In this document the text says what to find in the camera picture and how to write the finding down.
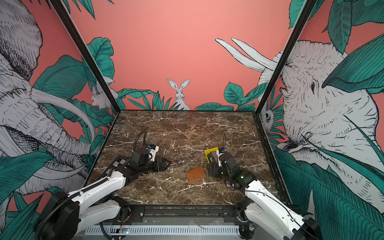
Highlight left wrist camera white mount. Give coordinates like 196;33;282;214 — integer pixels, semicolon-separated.
147;144;159;162

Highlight yellow plastic card tray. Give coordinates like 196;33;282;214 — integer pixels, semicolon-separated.
204;148;219;164

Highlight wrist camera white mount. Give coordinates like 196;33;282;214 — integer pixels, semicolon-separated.
147;144;159;162
216;147;226;167

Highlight checkerboard calibration tag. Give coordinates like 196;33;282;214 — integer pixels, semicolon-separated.
106;156;127;174

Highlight brown leather card holder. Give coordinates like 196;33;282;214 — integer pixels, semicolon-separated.
186;166;206;184

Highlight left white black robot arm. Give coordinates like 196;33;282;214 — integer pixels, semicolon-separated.
35;145;172;240

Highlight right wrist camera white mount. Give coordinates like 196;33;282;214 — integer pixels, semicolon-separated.
216;147;226;167

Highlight white slotted cable duct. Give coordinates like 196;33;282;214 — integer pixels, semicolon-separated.
84;224;241;237

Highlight dark credit card stack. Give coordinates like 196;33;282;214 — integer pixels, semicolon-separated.
207;152;218;164

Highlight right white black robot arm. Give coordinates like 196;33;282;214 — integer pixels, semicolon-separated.
205;148;322;240

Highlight black front mounting rail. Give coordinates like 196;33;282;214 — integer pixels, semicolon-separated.
126;204;242;225

